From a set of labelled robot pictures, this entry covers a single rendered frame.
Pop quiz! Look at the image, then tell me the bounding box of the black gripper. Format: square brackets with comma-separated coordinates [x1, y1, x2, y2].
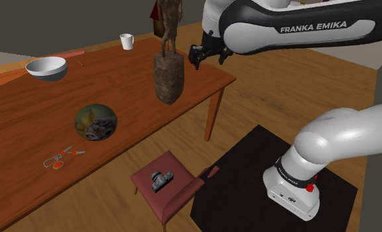
[187, 30, 234, 71]

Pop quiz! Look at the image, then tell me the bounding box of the brown figure on rounded base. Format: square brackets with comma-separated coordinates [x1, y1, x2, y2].
[153, 0, 185, 106]

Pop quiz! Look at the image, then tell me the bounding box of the red and tan box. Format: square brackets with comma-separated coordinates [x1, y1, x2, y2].
[150, 0, 165, 38]

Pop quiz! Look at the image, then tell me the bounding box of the white mug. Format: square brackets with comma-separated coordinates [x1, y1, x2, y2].
[119, 33, 135, 51]

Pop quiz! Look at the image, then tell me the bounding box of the brown wooden table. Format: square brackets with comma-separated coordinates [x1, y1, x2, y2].
[0, 38, 237, 232]

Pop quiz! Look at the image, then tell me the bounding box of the round dark green printed plate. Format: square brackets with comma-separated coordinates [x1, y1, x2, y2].
[74, 103, 119, 142]

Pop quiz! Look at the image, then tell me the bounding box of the pink flat slab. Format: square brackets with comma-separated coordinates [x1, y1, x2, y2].
[53, 49, 86, 59]

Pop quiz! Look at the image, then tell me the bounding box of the black robot stand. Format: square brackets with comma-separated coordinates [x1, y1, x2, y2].
[190, 124, 359, 232]

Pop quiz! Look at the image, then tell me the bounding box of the red chair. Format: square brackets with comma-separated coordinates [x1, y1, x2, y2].
[130, 150, 221, 232]

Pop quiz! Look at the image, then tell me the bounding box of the white bowl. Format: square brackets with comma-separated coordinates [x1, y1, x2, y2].
[25, 56, 68, 82]

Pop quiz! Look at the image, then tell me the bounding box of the black and silver camera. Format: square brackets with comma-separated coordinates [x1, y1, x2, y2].
[150, 170, 175, 194]

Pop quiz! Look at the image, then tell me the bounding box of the silver and orange key ring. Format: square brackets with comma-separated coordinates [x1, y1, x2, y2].
[43, 146, 86, 171]

